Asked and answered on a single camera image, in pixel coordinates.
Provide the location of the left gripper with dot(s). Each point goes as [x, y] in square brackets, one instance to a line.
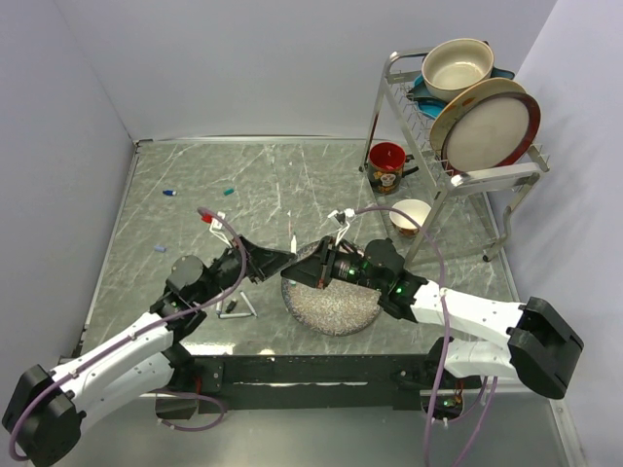
[260, 263]

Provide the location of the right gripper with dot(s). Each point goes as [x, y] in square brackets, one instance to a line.
[314, 269]

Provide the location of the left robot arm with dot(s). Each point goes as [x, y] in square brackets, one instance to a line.
[50, 410]

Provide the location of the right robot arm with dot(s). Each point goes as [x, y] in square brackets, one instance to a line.
[531, 341]

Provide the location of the white pen black tip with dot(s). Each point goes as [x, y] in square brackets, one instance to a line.
[249, 304]

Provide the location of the black pen cap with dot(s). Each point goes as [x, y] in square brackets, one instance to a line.
[231, 306]

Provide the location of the white pen dark blue tip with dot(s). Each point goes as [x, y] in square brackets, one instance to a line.
[235, 315]

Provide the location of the speckled blue rim plate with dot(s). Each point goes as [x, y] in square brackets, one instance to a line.
[341, 309]

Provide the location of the small white red bowl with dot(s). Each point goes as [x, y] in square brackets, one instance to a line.
[411, 215]

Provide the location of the red skull mug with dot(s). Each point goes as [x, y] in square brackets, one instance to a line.
[386, 167]

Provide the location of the metal dish rack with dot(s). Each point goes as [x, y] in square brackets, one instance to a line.
[471, 213]

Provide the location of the beige plate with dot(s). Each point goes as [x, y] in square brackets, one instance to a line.
[464, 102]

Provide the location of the blue dish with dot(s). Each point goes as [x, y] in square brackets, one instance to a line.
[431, 106]

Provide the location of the brown rim white plate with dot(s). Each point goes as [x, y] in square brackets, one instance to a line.
[497, 131]

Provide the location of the cream ceramic bowl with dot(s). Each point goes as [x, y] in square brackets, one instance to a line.
[456, 65]

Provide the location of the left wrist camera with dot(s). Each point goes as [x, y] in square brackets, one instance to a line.
[218, 226]

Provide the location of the black base frame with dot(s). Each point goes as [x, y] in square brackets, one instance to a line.
[296, 382]

